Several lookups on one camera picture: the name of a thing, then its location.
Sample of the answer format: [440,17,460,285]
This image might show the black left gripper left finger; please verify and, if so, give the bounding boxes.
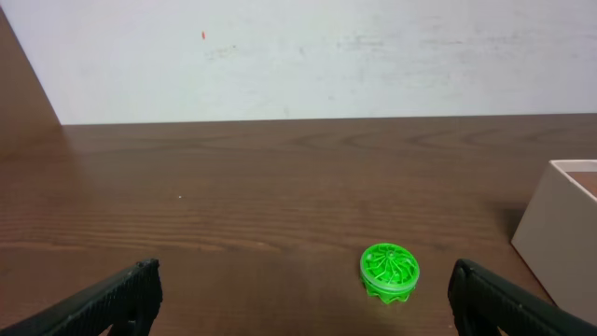
[1,259,163,336]

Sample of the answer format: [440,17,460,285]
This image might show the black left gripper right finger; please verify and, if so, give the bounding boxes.
[448,259,596,336]

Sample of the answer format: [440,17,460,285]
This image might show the green round gear toy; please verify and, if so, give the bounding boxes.
[359,243,421,304]

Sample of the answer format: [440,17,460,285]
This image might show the white cardboard box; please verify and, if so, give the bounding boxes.
[511,160,596,324]

